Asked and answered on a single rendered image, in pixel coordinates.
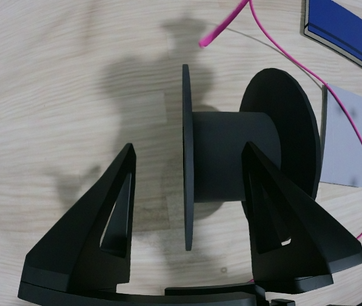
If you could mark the pink cable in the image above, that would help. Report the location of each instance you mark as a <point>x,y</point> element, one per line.
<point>214,35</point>

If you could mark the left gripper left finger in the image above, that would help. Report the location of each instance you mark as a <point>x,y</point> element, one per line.
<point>69,255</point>

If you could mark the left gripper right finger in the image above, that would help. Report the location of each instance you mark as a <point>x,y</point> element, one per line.
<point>319,245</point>

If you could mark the black cable reel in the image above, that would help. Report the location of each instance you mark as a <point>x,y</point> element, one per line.
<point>275,114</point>

